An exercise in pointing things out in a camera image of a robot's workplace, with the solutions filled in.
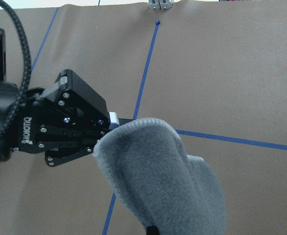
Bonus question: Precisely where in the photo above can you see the black braided cable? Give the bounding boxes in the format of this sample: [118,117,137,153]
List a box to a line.
[0,0,32,150]

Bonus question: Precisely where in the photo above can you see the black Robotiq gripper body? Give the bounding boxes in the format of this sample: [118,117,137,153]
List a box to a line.
[16,88,60,154]

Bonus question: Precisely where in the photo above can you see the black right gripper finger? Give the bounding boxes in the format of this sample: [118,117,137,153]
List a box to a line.
[38,137,99,167]
[41,69,132,133]

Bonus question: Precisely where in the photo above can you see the grey and blue towel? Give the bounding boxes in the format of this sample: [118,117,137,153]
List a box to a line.
[94,118,226,235]

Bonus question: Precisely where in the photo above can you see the aluminium frame post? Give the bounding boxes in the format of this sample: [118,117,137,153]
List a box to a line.
[148,0,174,10]

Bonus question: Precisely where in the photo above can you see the black own right gripper finger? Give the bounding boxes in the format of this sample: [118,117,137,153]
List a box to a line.
[146,226,159,235]

